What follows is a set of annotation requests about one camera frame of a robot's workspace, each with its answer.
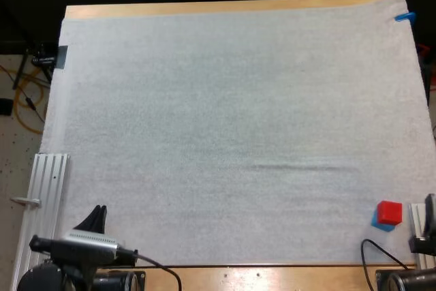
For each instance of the blue cube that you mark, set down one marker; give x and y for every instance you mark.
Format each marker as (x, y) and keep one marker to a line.
(375, 221)

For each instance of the blue clip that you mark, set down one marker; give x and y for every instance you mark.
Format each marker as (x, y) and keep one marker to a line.
(406, 16)

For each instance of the ribbed aluminium rail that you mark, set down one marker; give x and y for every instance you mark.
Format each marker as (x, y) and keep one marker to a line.
(42, 195)
(418, 226)

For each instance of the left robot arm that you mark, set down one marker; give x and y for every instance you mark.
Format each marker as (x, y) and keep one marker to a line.
(44, 279)

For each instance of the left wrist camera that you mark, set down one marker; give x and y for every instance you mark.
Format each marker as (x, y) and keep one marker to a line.
(85, 242)

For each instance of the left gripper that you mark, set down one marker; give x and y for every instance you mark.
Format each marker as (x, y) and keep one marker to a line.
(73, 263)

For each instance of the red cube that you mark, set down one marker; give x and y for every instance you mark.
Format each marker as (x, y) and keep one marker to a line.
(390, 212)

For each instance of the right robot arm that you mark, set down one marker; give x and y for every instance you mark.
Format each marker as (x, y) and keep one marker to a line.
(408, 280)

